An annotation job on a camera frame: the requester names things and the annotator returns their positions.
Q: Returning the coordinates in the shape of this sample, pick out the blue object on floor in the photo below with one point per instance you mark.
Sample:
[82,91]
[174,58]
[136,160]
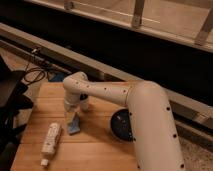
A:
[57,78]

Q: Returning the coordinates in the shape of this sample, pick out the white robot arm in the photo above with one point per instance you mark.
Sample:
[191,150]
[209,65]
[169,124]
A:
[155,137]

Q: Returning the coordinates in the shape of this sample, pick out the black chair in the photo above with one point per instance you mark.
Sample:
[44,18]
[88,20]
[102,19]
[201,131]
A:
[12,100]

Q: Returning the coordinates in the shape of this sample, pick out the white plastic bottle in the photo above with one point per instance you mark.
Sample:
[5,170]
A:
[50,143]

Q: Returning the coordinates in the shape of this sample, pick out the black round bowl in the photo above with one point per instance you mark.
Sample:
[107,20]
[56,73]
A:
[120,125]

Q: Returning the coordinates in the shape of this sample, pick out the white cup with black inside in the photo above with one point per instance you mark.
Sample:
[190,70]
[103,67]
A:
[84,102]

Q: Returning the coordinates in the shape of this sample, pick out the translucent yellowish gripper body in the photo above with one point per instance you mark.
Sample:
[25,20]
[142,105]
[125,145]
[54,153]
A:
[71,112]

